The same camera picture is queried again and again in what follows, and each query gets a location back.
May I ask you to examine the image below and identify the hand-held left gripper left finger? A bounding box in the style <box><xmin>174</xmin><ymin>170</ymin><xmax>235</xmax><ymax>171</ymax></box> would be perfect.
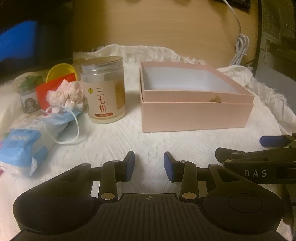
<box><xmin>54</xmin><ymin>151</ymin><xmax>136</xmax><ymax>201</ymax></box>

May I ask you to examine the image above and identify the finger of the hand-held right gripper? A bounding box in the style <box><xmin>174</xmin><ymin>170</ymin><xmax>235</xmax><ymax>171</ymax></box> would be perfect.
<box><xmin>259</xmin><ymin>133</ymin><xmax>296</xmax><ymax>149</ymax></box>
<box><xmin>215</xmin><ymin>147</ymin><xmax>296</xmax><ymax>163</ymax></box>

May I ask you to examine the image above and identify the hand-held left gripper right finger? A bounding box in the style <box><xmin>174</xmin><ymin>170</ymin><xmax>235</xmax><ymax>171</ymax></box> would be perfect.
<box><xmin>163</xmin><ymin>151</ymin><xmax>246</xmax><ymax>201</ymax></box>

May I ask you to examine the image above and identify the pink cardboard box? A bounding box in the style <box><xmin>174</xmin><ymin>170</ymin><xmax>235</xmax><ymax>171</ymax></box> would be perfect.
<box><xmin>139</xmin><ymin>61</ymin><xmax>255</xmax><ymax>133</ymax></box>

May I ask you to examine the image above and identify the blue face mask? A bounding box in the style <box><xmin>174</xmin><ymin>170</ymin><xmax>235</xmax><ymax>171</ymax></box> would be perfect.
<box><xmin>43</xmin><ymin>105</ymin><xmax>80</xmax><ymax>145</ymax></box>

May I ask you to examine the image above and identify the blue wet wipes pack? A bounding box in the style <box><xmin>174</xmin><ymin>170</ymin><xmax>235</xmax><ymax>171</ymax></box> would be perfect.
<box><xmin>0</xmin><ymin>125</ymin><xmax>56</xmax><ymax>177</ymax></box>

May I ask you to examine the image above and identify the white fringed cloth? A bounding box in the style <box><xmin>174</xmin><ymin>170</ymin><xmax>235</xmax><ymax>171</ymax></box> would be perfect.
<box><xmin>0</xmin><ymin>44</ymin><xmax>296</xmax><ymax>241</ymax></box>

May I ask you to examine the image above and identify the clear jar with beige lid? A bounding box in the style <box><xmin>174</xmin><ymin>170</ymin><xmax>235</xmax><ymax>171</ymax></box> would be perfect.
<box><xmin>80</xmin><ymin>56</ymin><xmax>127</xmax><ymax>124</ymax></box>

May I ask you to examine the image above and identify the grey computer case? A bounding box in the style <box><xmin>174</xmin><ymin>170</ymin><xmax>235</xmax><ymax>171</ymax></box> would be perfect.
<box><xmin>254</xmin><ymin>0</ymin><xmax>296</xmax><ymax>82</ymax></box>

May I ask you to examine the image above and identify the red paper packet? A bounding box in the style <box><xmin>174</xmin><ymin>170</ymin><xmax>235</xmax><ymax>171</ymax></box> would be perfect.
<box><xmin>36</xmin><ymin>73</ymin><xmax>78</xmax><ymax>110</ymax></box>

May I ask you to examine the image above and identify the small jar with dark label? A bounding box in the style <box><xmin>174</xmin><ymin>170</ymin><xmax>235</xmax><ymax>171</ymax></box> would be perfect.
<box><xmin>19</xmin><ymin>89</ymin><xmax>39</xmax><ymax>113</ymax></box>

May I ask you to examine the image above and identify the clear bag with green print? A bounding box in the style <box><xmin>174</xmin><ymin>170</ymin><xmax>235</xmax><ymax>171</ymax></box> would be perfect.
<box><xmin>13</xmin><ymin>71</ymin><xmax>48</xmax><ymax>93</ymax></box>

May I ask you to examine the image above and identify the dark flat device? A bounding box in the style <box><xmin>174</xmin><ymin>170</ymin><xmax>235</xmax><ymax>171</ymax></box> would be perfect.
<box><xmin>212</xmin><ymin>0</ymin><xmax>252</xmax><ymax>12</ymax></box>

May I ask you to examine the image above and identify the black computer monitor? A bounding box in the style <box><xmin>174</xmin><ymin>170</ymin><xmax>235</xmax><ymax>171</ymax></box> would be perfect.
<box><xmin>0</xmin><ymin>0</ymin><xmax>75</xmax><ymax>82</ymax></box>

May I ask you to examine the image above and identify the white coiled cable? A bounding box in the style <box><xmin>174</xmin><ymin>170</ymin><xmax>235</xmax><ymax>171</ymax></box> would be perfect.
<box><xmin>222</xmin><ymin>0</ymin><xmax>250</xmax><ymax>68</ymax></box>

